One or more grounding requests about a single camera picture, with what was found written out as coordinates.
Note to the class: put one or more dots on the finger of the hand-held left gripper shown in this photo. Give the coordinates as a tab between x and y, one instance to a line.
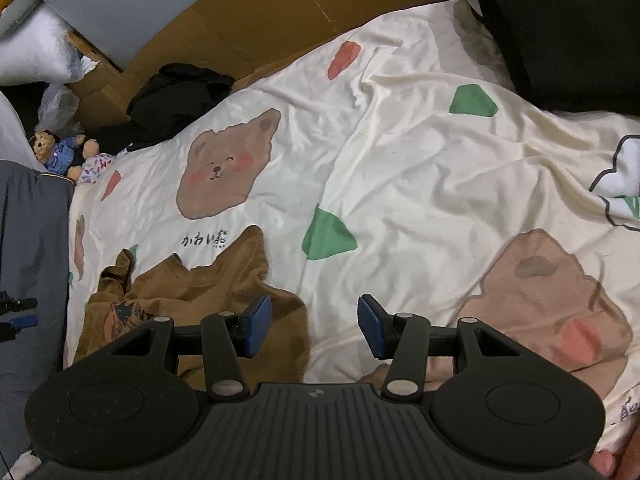
20	320
17	303

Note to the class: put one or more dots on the pale white quilt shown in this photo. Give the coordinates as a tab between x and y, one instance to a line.
10	130

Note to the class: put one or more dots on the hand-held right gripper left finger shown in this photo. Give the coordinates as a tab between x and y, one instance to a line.
259	325

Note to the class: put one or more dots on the large black cloth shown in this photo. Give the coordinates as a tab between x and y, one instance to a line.
565	35

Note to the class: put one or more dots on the grey plastic container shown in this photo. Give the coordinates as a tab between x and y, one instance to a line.
125	5

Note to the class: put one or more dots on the grey neck pillow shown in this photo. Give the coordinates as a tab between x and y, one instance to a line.
17	12

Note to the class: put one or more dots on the person's right hand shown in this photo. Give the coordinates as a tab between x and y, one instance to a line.
602	464

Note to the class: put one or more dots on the brown printed T-shirt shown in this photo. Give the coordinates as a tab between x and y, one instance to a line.
210	290

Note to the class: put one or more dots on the cream bear-print bedsheet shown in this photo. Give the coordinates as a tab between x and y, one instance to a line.
400	185

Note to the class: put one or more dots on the brown cardboard box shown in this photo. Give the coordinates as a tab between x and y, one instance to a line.
280	20

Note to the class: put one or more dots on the clear plastic bag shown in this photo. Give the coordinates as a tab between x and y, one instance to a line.
57	105

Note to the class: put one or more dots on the teddy bear in denim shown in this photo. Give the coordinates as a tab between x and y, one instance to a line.
57	152

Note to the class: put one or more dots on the crumpled black garment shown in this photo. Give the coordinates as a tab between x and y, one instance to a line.
175	95

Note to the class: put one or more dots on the doll in floral dress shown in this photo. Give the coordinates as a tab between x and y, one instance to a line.
97	166

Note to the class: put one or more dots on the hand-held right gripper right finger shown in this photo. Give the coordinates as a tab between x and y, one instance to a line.
372	327

